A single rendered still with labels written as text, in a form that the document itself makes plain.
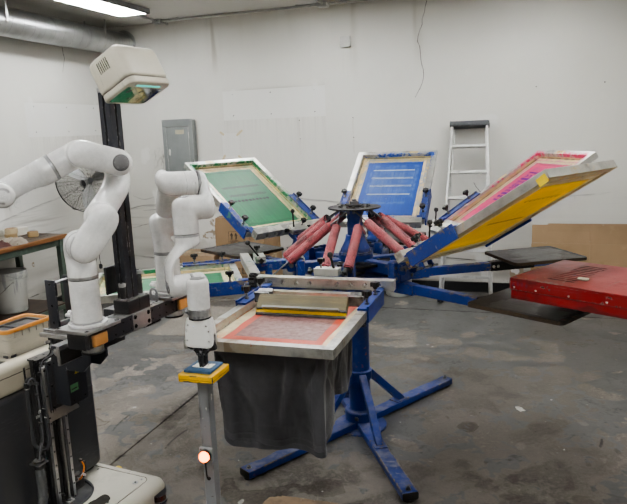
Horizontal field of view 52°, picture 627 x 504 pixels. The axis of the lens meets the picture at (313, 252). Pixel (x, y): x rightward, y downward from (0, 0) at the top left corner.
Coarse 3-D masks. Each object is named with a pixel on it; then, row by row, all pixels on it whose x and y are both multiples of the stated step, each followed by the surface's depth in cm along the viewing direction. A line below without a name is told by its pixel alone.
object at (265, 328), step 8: (248, 320) 274; (256, 320) 274; (264, 320) 273; (272, 320) 273; (280, 320) 272; (288, 320) 272; (240, 328) 264; (248, 328) 263; (256, 328) 263; (264, 328) 262; (272, 328) 262; (280, 328) 261; (224, 336) 254; (232, 336) 254; (240, 336) 253; (248, 336) 253; (256, 336) 252; (264, 336) 252; (272, 336) 251
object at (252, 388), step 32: (224, 352) 247; (224, 384) 250; (256, 384) 246; (288, 384) 242; (320, 384) 238; (224, 416) 254; (256, 416) 249; (288, 416) 246; (320, 416) 240; (288, 448) 249; (320, 448) 242
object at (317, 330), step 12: (348, 312) 280; (300, 324) 266; (312, 324) 265; (324, 324) 264; (336, 324) 264; (276, 336) 251; (288, 336) 251; (300, 336) 250; (312, 336) 249; (324, 336) 249
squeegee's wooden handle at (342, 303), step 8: (264, 296) 285; (272, 296) 284; (280, 296) 283; (288, 296) 282; (296, 296) 280; (304, 296) 279; (312, 296) 278; (320, 296) 277; (328, 296) 277; (264, 304) 282; (272, 304) 281; (280, 304) 280; (288, 304) 279; (296, 304) 278; (304, 304) 277; (312, 304) 276; (320, 304) 275; (328, 304) 274; (336, 304) 273; (344, 304) 272; (344, 312) 270
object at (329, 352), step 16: (256, 304) 297; (224, 320) 265; (352, 320) 256; (336, 336) 237; (352, 336) 247; (240, 352) 235; (256, 352) 233; (272, 352) 231; (288, 352) 229; (304, 352) 227; (320, 352) 225; (336, 352) 227
